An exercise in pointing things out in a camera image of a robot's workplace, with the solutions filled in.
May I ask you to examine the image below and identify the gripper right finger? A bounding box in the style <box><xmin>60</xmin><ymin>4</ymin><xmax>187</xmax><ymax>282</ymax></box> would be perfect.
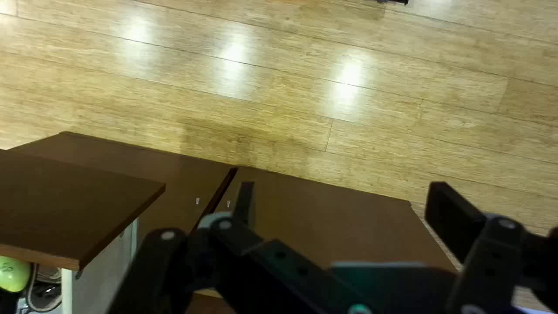
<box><xmin>425</xmin><ymin>181</ymin><xmax>558</xmax><ymax>314</ymax></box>

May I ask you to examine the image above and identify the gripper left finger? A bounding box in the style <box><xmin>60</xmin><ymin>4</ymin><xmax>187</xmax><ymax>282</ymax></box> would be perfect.
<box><xmin>108</xmin><ymin>181</ymin><xmax>364</xmax><ymax>314</ymax></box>

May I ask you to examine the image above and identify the brown wooden drawer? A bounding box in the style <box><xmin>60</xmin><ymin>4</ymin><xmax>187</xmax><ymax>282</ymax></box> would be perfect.
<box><xmin>192</xmin><ymin>166</ymin><xmax>460</xmax><ymax>273</ymax></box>

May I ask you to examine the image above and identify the coil of grey cable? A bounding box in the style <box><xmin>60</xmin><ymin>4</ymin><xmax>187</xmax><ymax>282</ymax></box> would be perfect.
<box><xmin>25</xmin><ymin>264</ymin><xmax>62</xmax><ymax>313</ymax></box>

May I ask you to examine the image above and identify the green ball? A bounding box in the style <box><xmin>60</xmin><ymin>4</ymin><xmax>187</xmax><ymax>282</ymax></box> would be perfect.
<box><xmin>0</xmin><ymin>255</ymin><xmax>32</xmax><ymax>293</ymax></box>

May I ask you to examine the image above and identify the brown desk with white frame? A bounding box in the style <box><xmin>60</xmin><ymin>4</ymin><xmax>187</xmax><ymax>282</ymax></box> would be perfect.
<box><xmin>0</xmin><ymin>131</ymin><xmax>460</xmax><ymax>314</ymax></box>

